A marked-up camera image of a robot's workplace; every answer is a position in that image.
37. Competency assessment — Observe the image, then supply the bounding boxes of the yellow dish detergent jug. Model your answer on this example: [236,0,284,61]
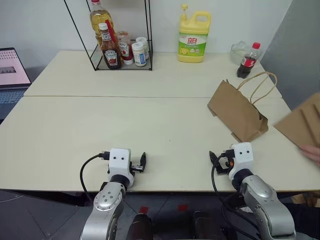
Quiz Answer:
[177,3,213,64]

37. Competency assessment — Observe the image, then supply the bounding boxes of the red squeeze ketchup bottle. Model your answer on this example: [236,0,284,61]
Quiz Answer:
[116,30,135,66]

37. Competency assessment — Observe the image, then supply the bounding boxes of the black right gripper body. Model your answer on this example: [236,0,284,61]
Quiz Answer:
[215,148,236,176]

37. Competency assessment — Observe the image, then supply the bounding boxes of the cooking oil bottle red cap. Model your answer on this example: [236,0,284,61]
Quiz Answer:
[89,0,117,49]

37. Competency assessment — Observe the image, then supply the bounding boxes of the grey partition panel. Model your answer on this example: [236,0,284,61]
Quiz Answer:
[259,0,320,111]

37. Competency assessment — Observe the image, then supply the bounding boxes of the brown paper bag with handles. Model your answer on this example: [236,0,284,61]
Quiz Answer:
[207,71,278,144]

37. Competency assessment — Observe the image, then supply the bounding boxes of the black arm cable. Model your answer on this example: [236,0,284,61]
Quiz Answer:
[210,153,259,233]
[79,150,111,204]

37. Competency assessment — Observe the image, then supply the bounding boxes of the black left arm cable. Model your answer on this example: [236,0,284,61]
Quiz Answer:
[79,150,111,204]

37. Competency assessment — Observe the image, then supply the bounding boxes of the person's bare hand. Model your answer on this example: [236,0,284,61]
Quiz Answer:
[299,144,320,168]

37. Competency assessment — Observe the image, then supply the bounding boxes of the clear glass bowl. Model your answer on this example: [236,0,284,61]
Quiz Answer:
[230,40,254,67]

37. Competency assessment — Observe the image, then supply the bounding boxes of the glass ketchup bottle white cap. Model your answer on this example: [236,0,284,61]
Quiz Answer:
[98,22,123,71]

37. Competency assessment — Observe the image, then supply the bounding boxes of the open laptop computer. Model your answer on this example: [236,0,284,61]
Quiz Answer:
[0,47,33,121]

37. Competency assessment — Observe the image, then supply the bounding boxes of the white jar with blue label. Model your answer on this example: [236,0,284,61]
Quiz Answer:
[131,42,147,68]

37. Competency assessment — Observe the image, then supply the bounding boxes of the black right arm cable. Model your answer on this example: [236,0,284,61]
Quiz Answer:
[210,153,259,233]

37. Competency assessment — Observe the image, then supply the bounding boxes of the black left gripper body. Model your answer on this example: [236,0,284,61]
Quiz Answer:
[129,161,146,174]

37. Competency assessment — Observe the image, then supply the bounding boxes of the black wire rack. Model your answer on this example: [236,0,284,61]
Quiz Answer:
[63,0,154,73]

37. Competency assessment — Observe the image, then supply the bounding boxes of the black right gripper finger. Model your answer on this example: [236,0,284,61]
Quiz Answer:
[208,150,219,166]

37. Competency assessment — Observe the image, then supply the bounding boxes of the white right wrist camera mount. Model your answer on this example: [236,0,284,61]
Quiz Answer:
[228,142,253,180]

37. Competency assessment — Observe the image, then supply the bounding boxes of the dark rounded shape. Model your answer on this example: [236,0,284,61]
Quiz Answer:
[130,211,154,240]
[191,210,226,240]

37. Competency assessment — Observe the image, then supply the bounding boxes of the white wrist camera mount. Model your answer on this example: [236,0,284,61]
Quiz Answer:
[108,147,135,187]
[228,142,253,180]

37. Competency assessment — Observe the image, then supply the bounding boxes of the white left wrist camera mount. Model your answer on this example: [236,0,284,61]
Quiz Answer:
[108,147,135,187]

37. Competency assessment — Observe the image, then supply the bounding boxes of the small cola bottle red cap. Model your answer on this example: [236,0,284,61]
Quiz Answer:
[236,42,262,80]

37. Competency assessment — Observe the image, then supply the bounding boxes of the white lidded seasoning jar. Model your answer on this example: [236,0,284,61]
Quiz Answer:
[135,36,150,61]

